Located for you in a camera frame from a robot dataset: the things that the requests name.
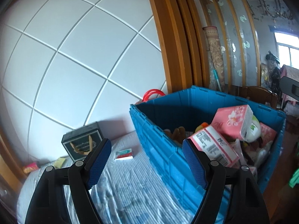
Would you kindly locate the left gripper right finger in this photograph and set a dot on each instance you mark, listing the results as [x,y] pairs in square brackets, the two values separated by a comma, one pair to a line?
[246,203]

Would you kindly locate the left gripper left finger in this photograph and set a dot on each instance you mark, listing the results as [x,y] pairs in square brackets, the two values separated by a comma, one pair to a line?
[48,203]

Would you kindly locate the pink cloth on rack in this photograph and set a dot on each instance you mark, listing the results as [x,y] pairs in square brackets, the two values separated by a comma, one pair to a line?
[291,73]

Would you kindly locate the wooden chair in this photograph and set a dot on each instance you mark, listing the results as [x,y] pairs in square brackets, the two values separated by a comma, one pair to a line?
[256,94]

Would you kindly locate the window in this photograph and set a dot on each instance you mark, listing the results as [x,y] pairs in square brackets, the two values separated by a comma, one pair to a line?
[287,46]

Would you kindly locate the yellow paper packet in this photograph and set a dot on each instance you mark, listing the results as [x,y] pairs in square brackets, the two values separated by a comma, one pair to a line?
[59,162]

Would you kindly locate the white green bottle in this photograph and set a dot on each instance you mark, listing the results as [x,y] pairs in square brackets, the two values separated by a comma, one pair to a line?
[254,130]

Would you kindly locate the pink floral tissue box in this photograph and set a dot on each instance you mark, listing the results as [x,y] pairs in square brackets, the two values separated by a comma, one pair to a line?
[233,122]

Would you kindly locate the black gift bag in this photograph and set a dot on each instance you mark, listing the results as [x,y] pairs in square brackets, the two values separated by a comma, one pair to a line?
[80,142]

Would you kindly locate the rolled patterned mat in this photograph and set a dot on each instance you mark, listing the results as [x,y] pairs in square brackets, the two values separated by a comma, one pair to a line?
[215,58]

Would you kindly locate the pink white tissue pack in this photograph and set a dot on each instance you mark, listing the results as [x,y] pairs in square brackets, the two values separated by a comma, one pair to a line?
[211,142]

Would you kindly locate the red green flat box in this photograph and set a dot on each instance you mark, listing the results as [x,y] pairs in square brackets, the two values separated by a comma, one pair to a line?
[124,154]

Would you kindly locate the brown plush toy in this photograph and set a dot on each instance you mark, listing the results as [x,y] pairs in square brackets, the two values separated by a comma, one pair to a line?
[178,135]

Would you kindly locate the blue plastic storage crate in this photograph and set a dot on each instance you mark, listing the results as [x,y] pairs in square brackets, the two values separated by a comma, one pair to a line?
[187,136]

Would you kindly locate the wooden frosted glass screen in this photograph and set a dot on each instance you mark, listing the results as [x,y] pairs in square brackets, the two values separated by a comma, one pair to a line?
[238,40]

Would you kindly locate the red plastic case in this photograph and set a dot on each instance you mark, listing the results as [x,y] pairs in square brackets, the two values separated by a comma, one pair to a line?
[151,92]

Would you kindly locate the wooden door frame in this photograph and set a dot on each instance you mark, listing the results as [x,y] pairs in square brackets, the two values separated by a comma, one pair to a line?
[182,43]

